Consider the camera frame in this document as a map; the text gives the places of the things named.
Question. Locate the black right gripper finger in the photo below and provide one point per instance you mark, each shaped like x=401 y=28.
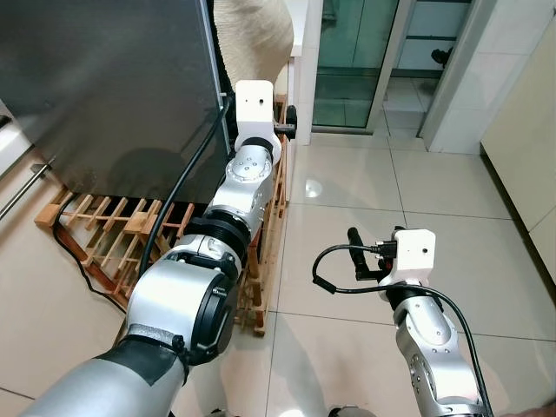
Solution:
x=355 y=248

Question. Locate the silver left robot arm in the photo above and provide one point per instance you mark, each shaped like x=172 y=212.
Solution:
x=165 y=304

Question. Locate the beige cloth bag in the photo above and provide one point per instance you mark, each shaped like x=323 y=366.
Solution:
x=256 y=35

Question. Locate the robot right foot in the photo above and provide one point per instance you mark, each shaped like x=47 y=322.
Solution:
x=352 y=411

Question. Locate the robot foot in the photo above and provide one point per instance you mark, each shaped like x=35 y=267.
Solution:
x=352 y=411
x=217 y=413

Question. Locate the cream cabinet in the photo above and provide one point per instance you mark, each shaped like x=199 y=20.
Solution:
x=530 y=139

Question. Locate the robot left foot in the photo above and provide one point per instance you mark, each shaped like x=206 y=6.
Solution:
x=217 y=413

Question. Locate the wooden slat pallet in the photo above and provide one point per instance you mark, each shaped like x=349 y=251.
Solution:
x=95 y=221

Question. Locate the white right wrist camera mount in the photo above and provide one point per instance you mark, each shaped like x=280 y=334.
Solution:
x=413 y=256

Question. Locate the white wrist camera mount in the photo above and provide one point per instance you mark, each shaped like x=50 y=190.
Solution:
x=413 y=256
x=254 y=104

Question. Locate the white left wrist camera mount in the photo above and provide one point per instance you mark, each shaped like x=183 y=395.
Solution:
x=254 y=104

